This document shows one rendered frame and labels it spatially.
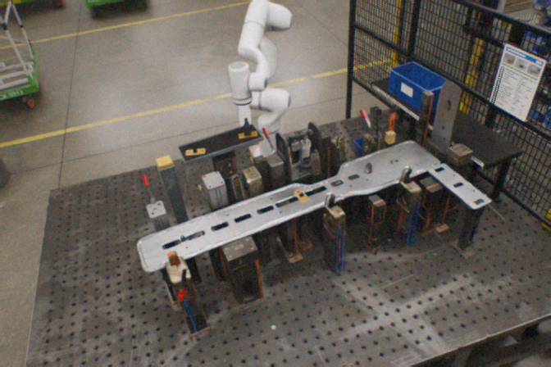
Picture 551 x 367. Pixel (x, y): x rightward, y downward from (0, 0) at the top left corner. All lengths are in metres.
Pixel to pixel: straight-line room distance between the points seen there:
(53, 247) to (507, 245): 2.19
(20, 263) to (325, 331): 2.40
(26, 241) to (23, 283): 0.42
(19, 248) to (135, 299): 1.78
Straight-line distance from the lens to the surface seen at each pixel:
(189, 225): 1.83
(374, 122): 2.08
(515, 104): 2.22
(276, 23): 2.09
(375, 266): 2.01
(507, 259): 2.19
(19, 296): 3.35
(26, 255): 3.60
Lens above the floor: 2.27
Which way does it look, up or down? 41 degrees down
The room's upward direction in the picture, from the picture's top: 6 degrees counter-clockwise
